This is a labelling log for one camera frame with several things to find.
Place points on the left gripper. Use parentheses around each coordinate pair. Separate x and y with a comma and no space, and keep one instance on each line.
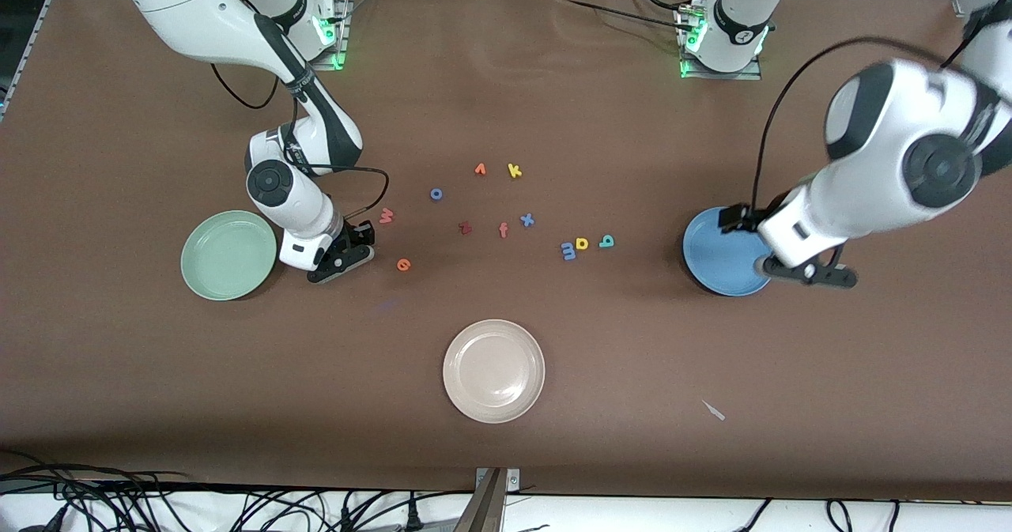
(753,219)

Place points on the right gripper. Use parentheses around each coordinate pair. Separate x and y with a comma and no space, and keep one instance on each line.
(357,234)

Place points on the pink foam letter w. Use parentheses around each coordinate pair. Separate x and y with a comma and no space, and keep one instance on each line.
(386,217)

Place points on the blue foam letter E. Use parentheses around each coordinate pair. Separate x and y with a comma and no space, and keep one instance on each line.
(568,250)

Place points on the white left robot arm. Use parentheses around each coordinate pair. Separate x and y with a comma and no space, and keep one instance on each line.
(893,121)

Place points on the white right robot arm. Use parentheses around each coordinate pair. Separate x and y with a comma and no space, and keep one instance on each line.
(198,10)

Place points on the blue plate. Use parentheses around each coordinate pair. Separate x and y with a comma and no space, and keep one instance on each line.
(711,259)

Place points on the green plate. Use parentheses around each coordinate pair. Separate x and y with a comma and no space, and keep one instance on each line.
(229,255)

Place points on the beige plate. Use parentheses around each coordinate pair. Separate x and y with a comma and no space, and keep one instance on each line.
(494,370)

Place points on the white paper scrap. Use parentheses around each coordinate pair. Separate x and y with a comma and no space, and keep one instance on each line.
(715,413)

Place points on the black power plug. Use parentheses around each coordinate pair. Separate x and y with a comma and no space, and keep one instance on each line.
(413,518)

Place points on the grey metal pole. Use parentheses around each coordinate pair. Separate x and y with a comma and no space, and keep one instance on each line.
(482,512)

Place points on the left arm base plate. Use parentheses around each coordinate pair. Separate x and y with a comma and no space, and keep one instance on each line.
(747,76)

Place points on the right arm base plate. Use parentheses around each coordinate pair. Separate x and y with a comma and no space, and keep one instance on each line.
(341,42)

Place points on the metal clamp bracket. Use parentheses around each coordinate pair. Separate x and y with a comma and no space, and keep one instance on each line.
(514,478)

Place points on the aluminium rail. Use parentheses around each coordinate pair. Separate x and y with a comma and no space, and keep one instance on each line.
(41,26)

